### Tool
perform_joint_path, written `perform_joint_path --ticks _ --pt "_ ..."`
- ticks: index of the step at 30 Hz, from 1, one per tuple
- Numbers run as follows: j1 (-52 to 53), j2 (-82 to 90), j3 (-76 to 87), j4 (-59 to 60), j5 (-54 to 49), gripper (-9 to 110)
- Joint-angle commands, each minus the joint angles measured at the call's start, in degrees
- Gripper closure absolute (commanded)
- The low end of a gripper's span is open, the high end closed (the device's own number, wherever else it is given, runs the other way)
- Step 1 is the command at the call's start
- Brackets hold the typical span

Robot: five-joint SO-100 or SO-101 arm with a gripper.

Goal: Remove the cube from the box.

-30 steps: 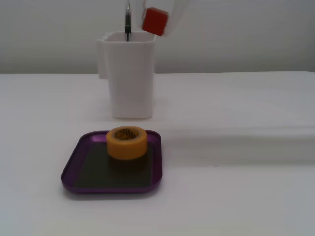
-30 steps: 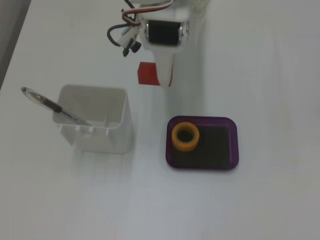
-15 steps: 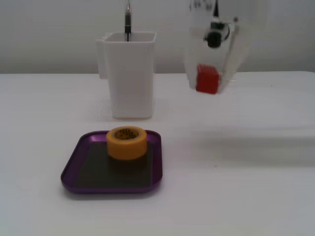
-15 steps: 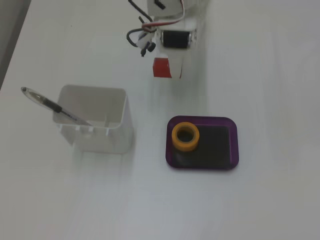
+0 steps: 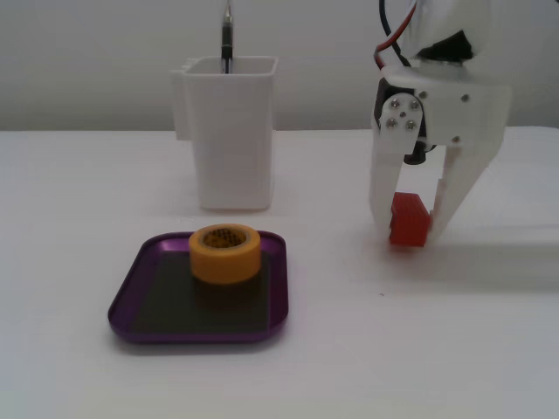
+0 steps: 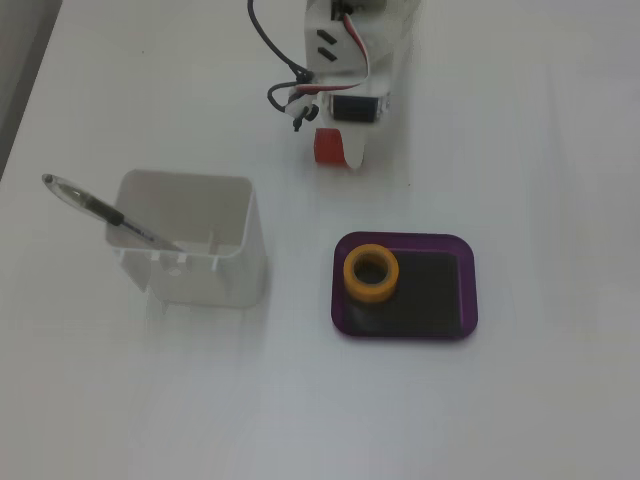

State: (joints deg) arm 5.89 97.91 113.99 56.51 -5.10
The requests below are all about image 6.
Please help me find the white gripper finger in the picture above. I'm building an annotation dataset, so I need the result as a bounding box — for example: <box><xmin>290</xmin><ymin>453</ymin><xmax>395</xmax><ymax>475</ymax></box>
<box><xmin>339</xmin><ymin>123</ymin><xmax>375</xmax><ymax>171</ymax></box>

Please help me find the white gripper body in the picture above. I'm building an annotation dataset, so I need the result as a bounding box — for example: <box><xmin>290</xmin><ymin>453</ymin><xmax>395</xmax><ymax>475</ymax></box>
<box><xmin>304</xmin><ymin>0</ymin><xmax>417</xmax><ymax>127</ymax></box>

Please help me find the red cube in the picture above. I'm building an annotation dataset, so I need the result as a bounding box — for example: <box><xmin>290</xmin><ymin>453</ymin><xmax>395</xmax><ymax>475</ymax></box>
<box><xmin>313</xmin><ymin>127</ymin><xmax>347</xmax><ymax>167</ymax></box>

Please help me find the yellow tape roll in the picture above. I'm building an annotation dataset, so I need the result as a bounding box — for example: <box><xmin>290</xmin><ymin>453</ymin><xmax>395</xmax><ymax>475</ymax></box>
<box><xmin>343</xmin><ymin>243</ymin><xmax>401</xmax><ymax>304</ymax></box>

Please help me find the purple metal tray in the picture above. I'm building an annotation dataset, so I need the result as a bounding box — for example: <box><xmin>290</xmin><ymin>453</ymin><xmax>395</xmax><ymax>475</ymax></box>
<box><xmin>329</xmin><ymin>230</ymin><xmax>480</xmax><ymax>344</ymax></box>

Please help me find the white plastic pen holder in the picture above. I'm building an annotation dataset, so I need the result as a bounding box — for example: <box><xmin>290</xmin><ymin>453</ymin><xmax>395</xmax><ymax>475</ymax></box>
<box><xmin>104</xmin><ymin>168</ymin><xmax>267</xmax><ymax>309</ymax></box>

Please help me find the black ballpoint pen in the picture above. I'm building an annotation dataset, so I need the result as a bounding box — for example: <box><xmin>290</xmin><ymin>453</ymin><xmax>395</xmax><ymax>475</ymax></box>
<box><xmin>41</xmin><ymin>173</ymin><xmax>186</xmax><ymax>253</ymax></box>

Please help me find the red white black servo cable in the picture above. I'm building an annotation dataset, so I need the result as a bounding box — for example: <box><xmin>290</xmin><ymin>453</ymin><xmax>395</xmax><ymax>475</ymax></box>
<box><xmin>293</xmin><ymin>10</ymin><xmax>374</xmax><ymax>97</ymax></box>

